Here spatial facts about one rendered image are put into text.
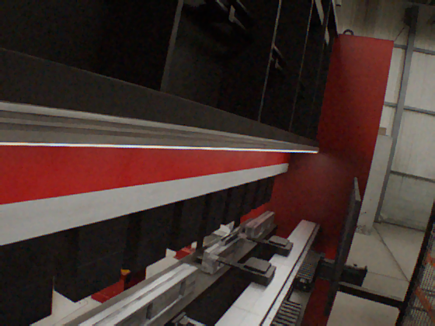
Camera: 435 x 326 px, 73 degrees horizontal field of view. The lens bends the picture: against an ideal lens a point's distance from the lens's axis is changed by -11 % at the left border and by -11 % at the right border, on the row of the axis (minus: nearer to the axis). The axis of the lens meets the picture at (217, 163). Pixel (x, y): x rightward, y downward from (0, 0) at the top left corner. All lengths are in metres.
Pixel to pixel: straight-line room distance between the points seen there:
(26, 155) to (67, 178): 0.10
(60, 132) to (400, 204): 8.56
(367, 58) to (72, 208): 2.14
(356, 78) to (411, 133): 6.34
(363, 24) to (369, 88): 6.65
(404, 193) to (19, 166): 8.48
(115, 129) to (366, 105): 2.12
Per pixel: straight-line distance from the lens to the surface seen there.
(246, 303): 1.05
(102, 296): 1.51
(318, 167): 2.33
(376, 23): 9.01
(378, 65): 2.40
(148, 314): 1.06
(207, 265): 1.43
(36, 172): 0.53
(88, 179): 0.61
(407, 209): 8.77
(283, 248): 1.49
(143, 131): 0.36
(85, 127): 0.29
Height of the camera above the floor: 1.49
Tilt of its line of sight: 6 degrees down
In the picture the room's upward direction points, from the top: 11 degrees clockwise
